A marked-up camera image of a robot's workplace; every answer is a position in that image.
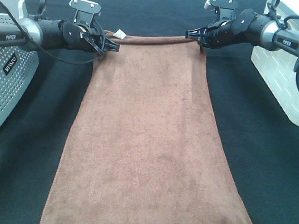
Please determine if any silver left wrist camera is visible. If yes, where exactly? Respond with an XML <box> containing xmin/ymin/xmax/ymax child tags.
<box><xmin>69</xmin><ymin>0</ymin><xmax>101</xmax><ymax>27</ymax></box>

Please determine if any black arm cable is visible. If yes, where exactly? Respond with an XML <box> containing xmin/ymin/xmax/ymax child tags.
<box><xmin>265</xmin><ymin>0</ymin><xmax>299</xmax><ymax>32</ymax></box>
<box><xmin>0</xmin><ymin>0</ymin><xmax>107</xmax><ymax>66</ymax></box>

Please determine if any black table cloth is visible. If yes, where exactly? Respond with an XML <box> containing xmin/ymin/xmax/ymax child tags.
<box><xmin>0</xmin><ymin>0</ymin><xmax>299</xmax><ymax>224</ymax></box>

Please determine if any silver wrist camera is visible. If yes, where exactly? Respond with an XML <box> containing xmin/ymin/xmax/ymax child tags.
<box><xmin>204</xmin><ymin>0</ymin><xmax>238</xmax><ymax>21</ymax></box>
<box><xmin>69</xmin><ymin>0</ymin><xmax>101</xmax><ymax>27</ymax></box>

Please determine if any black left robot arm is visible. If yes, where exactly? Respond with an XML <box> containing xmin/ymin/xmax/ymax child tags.
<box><xmin>0</xmin><ymin>0</ymin><xmax>120</xmax><ymax>55</ymax></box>

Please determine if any brown towel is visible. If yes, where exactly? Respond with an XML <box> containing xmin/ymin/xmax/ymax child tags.
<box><xmin>40</xmin><ymin>36</ymin><xmax>253</xmax><ymax>224</ymax></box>

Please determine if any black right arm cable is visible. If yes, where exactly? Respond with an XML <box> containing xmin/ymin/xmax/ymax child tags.
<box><xmin>265</xmin><ymin>0</ymin><xmax>299</xmax><ymax>32</ymax></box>

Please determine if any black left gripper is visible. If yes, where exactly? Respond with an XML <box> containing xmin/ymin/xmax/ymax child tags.
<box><xmin>59</xmin><ymin>20</ymin><xmax>120</xmax><ymax>54</ymax></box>

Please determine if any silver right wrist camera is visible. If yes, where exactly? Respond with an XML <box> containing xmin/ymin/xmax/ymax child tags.
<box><xmin>204</xmin><ymin>0</ymin><xmax>238</xmax><ymax>21</ymax></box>

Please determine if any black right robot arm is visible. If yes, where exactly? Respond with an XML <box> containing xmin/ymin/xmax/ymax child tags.
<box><xmin>185</xmin><ymin>0</ymin><xmax>299</xmax><ymax>91</ymax></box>

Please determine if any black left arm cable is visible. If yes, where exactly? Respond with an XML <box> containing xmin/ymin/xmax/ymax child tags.
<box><xmin>0</xmin><ymin>0</ymin><xmax>107</xmax><ymax>66</ymax></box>

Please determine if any white perforated laundry basket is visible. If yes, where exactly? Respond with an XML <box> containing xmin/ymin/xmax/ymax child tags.
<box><xmin>0</xmin><ymin>0</ymin><xmax>42</xmax><ymax>127</ymax></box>

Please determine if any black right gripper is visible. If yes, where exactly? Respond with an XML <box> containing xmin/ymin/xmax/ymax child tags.
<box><xmin>185</xmin><ymin>20</ymin><xmax>235</xmax><ymax>49</ymax></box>

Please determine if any white plastic storage bin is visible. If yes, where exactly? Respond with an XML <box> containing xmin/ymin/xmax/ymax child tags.
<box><xmin>251</xmin><ymin>0</ymin><xmax>299</xmax><ymax>126</ymax></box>

